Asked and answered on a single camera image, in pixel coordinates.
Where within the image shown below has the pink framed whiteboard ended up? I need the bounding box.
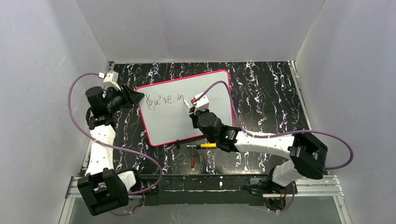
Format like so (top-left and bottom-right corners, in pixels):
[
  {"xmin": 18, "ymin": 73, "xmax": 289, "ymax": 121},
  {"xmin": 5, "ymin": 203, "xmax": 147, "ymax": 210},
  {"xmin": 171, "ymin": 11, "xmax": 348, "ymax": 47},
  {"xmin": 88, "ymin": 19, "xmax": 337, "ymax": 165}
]
[{"xmin": 136, "ymin": 70, "xmax": 233, "ymax": 147}]

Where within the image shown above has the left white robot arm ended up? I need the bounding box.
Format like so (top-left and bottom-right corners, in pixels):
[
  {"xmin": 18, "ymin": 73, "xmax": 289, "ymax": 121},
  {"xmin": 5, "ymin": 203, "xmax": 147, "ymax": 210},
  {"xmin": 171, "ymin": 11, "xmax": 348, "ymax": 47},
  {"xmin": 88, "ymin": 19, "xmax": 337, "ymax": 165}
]
[{"xmin": 77, "ymin": 85, "xmax": 144, "ymax": 216}]

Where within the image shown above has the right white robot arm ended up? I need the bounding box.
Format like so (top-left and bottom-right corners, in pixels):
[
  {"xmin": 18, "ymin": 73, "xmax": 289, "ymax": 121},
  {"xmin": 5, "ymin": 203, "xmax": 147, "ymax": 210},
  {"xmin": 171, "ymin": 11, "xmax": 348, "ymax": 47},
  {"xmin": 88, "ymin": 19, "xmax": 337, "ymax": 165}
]
[{"xmin": 189, "ymin": 107, "xmax": 328, "ymax": 193}]

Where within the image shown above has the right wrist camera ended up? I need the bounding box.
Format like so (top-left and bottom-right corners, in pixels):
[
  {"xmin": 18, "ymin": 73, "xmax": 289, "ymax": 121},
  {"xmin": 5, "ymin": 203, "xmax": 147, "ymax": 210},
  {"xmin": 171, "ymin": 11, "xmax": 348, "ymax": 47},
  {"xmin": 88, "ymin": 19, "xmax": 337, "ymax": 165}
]
[{"xmin": 191, "ymin": 92, "xmax": 209, "ymax": 114}]

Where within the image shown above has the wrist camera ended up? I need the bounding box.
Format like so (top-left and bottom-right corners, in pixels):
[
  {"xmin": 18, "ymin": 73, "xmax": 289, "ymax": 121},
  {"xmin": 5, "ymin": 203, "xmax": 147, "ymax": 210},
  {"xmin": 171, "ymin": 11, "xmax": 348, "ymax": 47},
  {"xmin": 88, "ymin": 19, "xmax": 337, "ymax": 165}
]
[
  {"xmin": 191, "ymin": 92, "xmax": 209, "ymax": 114},
  {"xmin": 103, "ymin": 71, "xmax": 121, "ymax": 91}
]

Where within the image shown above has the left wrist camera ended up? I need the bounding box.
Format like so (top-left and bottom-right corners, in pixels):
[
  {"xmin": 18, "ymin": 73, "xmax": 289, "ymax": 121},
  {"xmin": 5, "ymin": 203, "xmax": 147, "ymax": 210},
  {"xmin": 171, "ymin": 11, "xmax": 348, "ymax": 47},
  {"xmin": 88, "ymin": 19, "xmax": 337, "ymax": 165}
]
[{"xmin": 103, "ymin": 71, "xmax": 121, "ymax": 91}]

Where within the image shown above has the yellow handled screwdriver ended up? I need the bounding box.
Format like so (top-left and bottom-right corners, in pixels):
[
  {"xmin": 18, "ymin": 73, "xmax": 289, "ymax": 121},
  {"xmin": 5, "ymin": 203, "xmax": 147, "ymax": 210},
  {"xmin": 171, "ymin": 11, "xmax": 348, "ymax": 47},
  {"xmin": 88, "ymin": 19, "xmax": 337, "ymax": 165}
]
[{"xmin": 186, "ymin": 143, "xmax": 217, "ymax": 149}]

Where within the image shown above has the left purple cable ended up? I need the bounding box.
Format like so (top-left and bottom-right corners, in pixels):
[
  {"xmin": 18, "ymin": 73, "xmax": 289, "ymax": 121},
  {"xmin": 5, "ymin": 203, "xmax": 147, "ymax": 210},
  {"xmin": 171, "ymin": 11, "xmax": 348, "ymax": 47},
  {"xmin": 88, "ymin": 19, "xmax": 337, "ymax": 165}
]
[{"xmin": 67, "ymin": 72, "xmax": 163, "ymax": 216}]

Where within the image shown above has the purple cable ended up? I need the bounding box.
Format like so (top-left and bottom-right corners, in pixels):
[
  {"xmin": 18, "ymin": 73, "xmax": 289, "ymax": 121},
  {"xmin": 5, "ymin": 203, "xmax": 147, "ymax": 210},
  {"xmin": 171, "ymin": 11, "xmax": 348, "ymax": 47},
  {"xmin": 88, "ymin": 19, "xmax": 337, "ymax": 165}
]
[
  {"xmin": 191, "ymin": 80, "xmax": 354, "ymax": 214},
  {"xmin": 67, "ymin": 72, "xmax": 163, "ymax": 216}
]

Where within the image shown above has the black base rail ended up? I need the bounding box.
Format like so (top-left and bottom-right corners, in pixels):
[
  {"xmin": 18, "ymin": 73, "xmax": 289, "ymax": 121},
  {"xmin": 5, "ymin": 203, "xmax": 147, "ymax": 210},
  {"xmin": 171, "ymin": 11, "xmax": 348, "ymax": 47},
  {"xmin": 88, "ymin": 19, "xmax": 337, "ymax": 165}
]
[{"xmin": 113, "ymin": 174, "xmax": 293, "ymax": 207}]

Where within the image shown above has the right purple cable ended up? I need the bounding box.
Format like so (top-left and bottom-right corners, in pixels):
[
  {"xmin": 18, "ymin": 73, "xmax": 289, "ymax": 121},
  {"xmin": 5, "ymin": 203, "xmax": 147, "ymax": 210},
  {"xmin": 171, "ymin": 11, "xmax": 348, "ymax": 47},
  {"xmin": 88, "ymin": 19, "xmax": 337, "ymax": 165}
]
[{"xmin": 191, "ymin": 80, "xmax": 354, "ymax": 214}]

